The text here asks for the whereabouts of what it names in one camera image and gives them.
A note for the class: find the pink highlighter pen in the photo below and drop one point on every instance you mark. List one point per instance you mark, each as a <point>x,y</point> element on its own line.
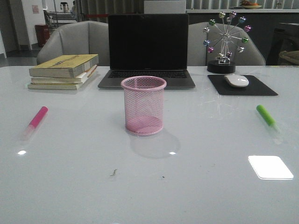
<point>34,123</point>

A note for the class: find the green highlighter pen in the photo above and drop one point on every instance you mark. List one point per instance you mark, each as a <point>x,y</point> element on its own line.
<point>270,121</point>

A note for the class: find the pink mesh pen holder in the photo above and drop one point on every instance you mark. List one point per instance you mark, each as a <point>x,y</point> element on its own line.
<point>144,104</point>

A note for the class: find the dark grey laptop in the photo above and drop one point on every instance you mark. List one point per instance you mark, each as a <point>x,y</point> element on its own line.
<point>148,45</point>

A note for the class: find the middle cream book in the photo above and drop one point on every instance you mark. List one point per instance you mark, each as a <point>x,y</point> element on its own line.
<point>59,80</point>

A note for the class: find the cream book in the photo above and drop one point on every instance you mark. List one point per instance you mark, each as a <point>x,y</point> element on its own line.
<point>59,80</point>
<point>55,86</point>

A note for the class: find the bottom cream book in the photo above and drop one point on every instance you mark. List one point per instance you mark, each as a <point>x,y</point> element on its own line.
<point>55,86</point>

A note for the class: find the white computer mouse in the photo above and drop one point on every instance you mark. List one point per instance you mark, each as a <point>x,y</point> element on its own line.
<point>235,80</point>

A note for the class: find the top yellow book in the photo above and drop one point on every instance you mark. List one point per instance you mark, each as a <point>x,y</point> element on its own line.
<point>65,66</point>

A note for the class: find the left grey armchair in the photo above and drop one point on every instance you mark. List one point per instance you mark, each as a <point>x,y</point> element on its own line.
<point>86,37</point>

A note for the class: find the grey armchair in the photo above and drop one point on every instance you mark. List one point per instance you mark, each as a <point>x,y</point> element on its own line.
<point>86,37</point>
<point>197,54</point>

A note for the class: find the right grey armchair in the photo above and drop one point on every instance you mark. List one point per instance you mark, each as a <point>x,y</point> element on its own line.
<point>197,54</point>

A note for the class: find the black mouse pad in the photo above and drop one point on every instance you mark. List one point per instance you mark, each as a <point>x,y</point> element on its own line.
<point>254,88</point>

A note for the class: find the ferris wheel desk toy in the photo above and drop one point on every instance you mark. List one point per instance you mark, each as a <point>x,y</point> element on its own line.
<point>225,36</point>

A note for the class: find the red trash bin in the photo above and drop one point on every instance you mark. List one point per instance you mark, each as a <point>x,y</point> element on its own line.
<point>42,34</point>

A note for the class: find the fruit bowl on counter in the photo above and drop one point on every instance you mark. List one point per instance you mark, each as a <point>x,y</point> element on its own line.
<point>247,4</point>

